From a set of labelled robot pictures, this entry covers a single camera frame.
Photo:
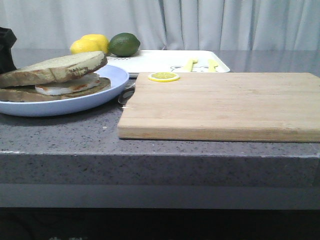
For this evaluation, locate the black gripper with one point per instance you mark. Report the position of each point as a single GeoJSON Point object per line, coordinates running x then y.
{"type": "Point", "coordinates": [7, 40]}

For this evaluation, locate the bread slice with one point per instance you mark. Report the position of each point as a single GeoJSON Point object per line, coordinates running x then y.
{"type": "Point", "coordinates": [55, 70]}
{"type": "Point", "coordinates": [27, 93]}

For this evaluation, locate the light blue plate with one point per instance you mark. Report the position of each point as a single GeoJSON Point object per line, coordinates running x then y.
{"type": "Point", "coordinates": [118, 76]}

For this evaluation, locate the white serving tray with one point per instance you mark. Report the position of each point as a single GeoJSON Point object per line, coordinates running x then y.
{"type": "Point", "coordinates": [166, 61]}

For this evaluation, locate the fried egg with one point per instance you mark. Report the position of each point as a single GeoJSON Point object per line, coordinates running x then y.
{"type": "Point", "coordinates": [72, 86]}

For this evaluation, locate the front yellow lemon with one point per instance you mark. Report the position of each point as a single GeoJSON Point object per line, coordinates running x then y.
{"type": "Point", "coordinates": [84, 45]}

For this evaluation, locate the yellow lemon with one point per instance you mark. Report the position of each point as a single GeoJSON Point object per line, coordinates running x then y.
{"type": "Point", "coordinates": [100, 39]}
{"type": "Point", "coordinates": [84, 45]}

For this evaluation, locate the rear yellow lemon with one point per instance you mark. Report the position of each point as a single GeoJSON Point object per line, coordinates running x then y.
{"type": "Point", "coordinates": [100, 39]}

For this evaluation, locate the green lime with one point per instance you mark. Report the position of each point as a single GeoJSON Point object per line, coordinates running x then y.
{"type": "Point", "coordinates": [124, 44]}

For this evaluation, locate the white curtain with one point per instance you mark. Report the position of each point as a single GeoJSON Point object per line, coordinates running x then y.
{"type": "Point", "coordinates": [292, 25]}

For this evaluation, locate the lemon slice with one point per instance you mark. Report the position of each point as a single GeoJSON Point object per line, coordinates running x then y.
{"type": "Point", "coordinates": [163, 77]}

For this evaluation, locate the yellow plastic fork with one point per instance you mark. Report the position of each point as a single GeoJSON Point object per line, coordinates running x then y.
{"type": "Point", "coordinates": [188, 67]}

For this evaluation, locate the yellow plastic knife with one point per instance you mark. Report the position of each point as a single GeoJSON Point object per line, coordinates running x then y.
{"type": "Point", "coordinates": [212, 66]}

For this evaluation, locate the wooden cutting board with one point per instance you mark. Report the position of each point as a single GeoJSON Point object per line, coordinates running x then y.
{"type": "Point", "coordinates": [234, 106]}

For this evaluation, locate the metal cutting board handle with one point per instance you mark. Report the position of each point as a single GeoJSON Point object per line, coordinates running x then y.
{"type": "Point", "coordinates": [126, 94]}

